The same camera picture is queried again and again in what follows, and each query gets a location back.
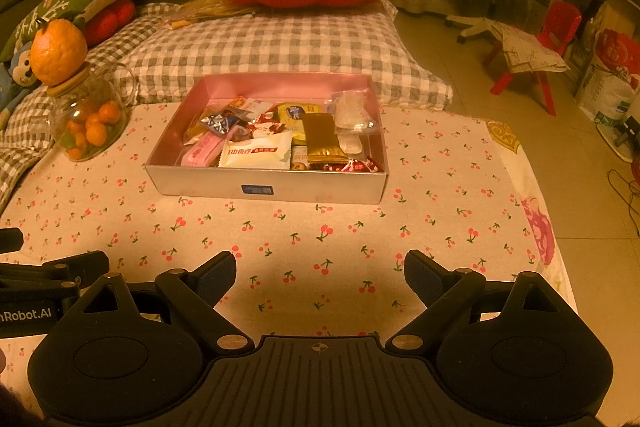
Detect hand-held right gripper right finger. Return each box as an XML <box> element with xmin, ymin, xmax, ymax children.
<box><xmin>387</xmin><ymin>249</ymin><xmax>578</xmax><ymax>350</ymax></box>

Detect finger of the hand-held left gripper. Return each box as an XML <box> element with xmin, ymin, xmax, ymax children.
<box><xmin>0</xmin><ymin>229</ymin><xmax>24</xmax><ymax>253</ymax></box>
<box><xmin>0</xmin><ymin>251</ymin><xmax>110</xmax><ymax>300</ymax></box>

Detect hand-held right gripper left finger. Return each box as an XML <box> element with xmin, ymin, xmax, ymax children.
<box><xmin>62</xmin><ymin>251</ymin><xmax>253</xmax><ymax>352</ymax></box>

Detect pink box with silver sides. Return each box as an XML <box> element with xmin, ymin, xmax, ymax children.
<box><xmin>145</xmin><ymin>74</ymin><xmax>390</xmax><ymax>205</ymax></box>

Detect white snack packet red print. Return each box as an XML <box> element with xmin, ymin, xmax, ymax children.
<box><xmin>218</xmin><ymin>130</ymin><xmax>293</xmax><ymax>169</ymax></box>

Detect orange patterned snack packet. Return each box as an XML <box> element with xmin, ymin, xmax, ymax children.
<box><xmin>184</xmin><ymin>122</ymin><xmax>212</xmax><ymax>146</ymax></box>

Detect clear rice cracker packet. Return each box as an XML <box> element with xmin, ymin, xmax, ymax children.
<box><xmin>340</xmin><ymin>130</ymin><xmax>364</xmax><ymax>156</ymax></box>

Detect silver snack packet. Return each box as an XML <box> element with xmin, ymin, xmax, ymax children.
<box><xmin>201</xmin><ymin>112</ymin><xmax>236</xmax><ymax>136</ymax></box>

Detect red and white snack packet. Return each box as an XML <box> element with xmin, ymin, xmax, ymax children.
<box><xmin>250</xmin><ymin>107</ymin><xmax>279</xmax><ymax>138</ymax></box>

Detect gold snack bar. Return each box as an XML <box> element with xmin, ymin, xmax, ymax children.
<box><xmin>301</xmin><ymin>113</ymin><xmax>347</xmax><ymax>165</ymax></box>

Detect clear packet with barcode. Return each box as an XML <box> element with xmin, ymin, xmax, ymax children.
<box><xmin>332</xmin><ymin>91</ymin><xmax>376</xmax><ymax>131</ymax></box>

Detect cherry print tablecloth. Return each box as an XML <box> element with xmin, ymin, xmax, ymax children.
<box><xmin>0</xmin><ymin>102</ymin><xmax>576</xmax><ymax>427</ymax></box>

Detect grey checked blanket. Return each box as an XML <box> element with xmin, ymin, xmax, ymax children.
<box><xmin>0</xmin><ymin>14</ymin><xmax>168</xmax><ymax>204</ymax></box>

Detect pink snack packet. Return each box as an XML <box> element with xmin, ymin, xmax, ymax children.
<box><xmin>181</xmin><ymin>132</ymin><xmax>224</xmax><ymax>168</ymax></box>

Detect pile of kumquats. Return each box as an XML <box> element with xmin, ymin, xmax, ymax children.
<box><xmin>65</xmin><ymin>102</ymin><xmax>124</xmax><ymax>160</ymax></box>

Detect round glass jar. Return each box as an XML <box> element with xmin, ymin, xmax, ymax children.
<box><xmin>48</xmin><ymin>63</ymin><xmax>128</xmax><ymax>162</ymax></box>

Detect blue monkey plush toy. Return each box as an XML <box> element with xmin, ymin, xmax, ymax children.
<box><xmin>0</xmin><ymin>42</ymin><xmax>44</xmax><ymax>118</ymax></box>

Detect wooden jar lid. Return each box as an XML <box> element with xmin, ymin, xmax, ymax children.
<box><xmin>47</xmin><ymin>76</ymin><xmax>94</xmax><ymax>96</ymax></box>

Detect large orange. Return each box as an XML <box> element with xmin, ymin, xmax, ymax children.
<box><xmin>30</xmin><ymin>19</ymin><xmax>88</xmax><ymax>86</ymax></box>

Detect grey checked pillow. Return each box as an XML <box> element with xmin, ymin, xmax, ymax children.
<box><xmin>122</xmin><ymin>0</ymin><xmax>453</xmax><ymax>110</ymax></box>

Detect white fan base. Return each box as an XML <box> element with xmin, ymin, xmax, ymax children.
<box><xmin>595</xmin><ymin>114</ymin><xmax>640</xmax><ymax>164</ymax></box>

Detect small red cushion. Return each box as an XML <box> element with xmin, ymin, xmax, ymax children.
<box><xmin>84</xmin><ymin>0</ymin><xmax>137</xmax><ymax>46</ymax></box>

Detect patterned white cloth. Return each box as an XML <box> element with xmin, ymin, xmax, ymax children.
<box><xmin>492</xmin><ymin>21</ymin><xmax>571</xmax><ymax>75</ymax></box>

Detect white sack red print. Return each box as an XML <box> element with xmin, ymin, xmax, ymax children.
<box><xmin>575</xmin><ymin>29</ymin><xmax>640</xmax><ymax>124</ymax></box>

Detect red plastic chair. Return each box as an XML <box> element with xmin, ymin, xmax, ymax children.
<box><xmin>482</xmin><ymin>0</ymin><xmax>583</xmax><ymax>116</ymax></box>

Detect black cable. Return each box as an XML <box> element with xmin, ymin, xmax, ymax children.
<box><xmin>607</xmin><ymin>167</ymin><xmax>640</xmax><ymax>219</ymax></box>

